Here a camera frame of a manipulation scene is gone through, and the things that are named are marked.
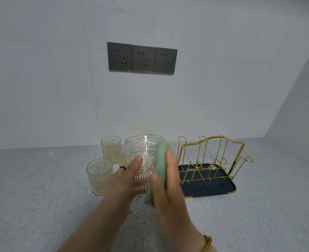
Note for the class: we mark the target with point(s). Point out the person's left forearm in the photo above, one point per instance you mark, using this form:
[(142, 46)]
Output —
[(94, 233)]

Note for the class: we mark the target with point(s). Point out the person's right forearm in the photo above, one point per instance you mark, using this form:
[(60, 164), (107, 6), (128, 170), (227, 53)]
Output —
[(213, 249)]

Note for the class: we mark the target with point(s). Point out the small clear round piece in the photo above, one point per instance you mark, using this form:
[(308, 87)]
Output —
[(212, 167)]

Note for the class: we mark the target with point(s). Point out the cluster of embossed glasses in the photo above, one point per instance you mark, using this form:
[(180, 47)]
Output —
[(99, 178)]

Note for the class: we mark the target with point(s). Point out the grey wall socket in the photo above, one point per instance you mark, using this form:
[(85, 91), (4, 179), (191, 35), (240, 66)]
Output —
[(143, 59), (166, 61), (120, 57)]

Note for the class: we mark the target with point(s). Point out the person's right hand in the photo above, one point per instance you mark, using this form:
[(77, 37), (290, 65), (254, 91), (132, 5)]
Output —
[(172, 207)]

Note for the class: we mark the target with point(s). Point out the single embossed clear glass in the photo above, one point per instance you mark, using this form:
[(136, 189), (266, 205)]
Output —
[(141, 146)]

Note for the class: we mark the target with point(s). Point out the person's left hand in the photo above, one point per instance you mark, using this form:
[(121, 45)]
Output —
[(120, 191)]

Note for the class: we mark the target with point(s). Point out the green cloth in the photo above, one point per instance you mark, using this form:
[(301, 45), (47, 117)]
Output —
[(161, 157)]

